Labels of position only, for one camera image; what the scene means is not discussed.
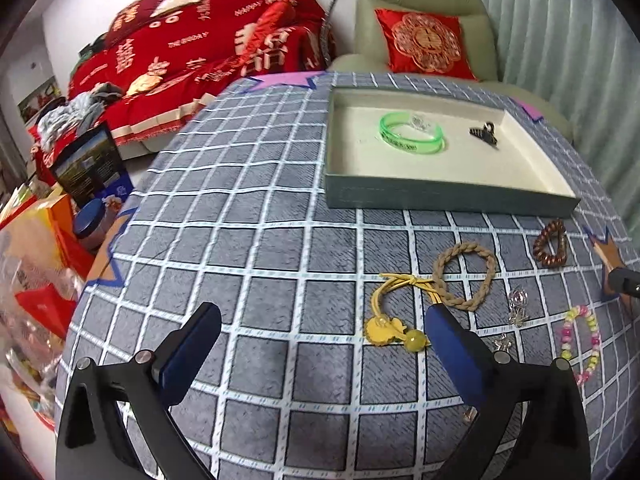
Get tan braided rope bracelet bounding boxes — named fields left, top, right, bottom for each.
left=430, top=240, right=499, bottom=312

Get pink yellow beaded bracelet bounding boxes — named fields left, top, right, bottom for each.
left=560, top=303, right=602, bottom=387

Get orange star sticker left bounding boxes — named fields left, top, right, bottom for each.
left=85, top=207, right=137, bottom=287

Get orange gift bag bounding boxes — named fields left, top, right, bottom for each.
left=0, top=192, right=97, bottom=311

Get green translucent bangle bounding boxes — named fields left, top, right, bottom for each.
left=378, top=112, right=446, bottom=155

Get yellow cord charm bracelet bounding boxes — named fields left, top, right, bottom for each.
left=363, top=272, right=442, bottom=354

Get pink star sticker right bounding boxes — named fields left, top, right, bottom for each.
left=512, top=98, right=544, bottom=122

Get red embroidered cushion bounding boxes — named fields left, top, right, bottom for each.
left=375, top=9, right=476, bottom=80

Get dark red pillow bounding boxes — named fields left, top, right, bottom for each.
left=104, top=0, right=163, bottom=49

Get teal pleated curtain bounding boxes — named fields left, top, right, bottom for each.
left=483, top=0, right=639, bottom=240

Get shallow grey-green tray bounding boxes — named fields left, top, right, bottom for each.
left=323, top=87, right=580, bottom=218

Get black claw hair clip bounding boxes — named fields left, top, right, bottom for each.
left=469, top=122, right=498, bottom=148

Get brown beaded bracelet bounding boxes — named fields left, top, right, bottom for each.
left=531, top=218, right=570, bottom=269

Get red printed blanket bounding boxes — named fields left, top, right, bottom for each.
left=68, top=0, right=326, bottom=146

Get orange star sticker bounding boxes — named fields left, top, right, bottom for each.
left=582, top=226, right=639, bottom=315
left=85, top=207, right=137, bottom=287

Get hanging grey cable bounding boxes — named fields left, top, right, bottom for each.
left=319, top=0, right=353, bottom=68

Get clear crystal hair clip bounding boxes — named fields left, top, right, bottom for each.
left=508, top=287, right=529, bottom=327

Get silver rhinestone hair clip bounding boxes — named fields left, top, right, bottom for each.
left=492, top=333, right=513, bottom=353

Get grey crumpled clothes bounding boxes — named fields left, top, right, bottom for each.
left=37, top=82, right=124, bottom=153

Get grey checked tablecloth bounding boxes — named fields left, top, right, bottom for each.
left=56, top=74, right=639, bottom=479

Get dark printed box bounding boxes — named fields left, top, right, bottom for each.
left=51, top=122, right=134, bottom=208

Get pink star sticker left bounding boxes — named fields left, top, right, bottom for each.
left=246, top=70, right=324, bottom=92

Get pink star sticker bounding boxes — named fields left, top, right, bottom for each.
left=512, top=98, right=544, bottom=122
left=246, top=70, right=324, bottom=92

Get blue lidded jar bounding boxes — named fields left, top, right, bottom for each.
left=73, top=195, right=124, bottom=252

